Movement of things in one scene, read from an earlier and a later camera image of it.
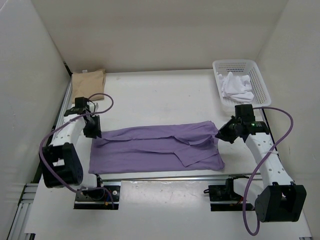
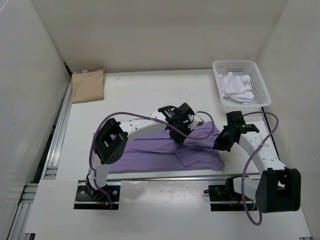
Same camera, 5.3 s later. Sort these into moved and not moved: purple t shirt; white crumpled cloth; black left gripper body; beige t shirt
Moved: black left gripper body
Not moved: beige t shirt; white crumpled cloth; purple t shirt
